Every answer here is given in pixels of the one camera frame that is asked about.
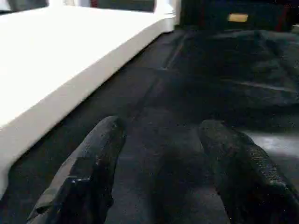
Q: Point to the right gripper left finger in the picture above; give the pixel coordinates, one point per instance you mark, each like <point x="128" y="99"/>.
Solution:
<point x="93" y="168"/>

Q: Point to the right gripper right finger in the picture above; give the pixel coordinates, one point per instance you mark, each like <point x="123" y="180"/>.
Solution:
<point x="245" y="175"/>

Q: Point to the white plastic table top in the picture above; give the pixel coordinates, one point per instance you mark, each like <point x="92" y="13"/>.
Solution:
<point x="46" y="58"/>

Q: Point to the black mat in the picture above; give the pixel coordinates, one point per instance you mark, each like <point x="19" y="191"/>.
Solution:
<point x="210" y="81"/>

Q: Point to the red bottle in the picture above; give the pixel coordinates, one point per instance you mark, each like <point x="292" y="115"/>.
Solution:
<point x="94" y="2"/>

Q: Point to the dark cabinet with gold label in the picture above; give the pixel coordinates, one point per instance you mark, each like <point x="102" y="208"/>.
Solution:
<point x="233" y="9"/>

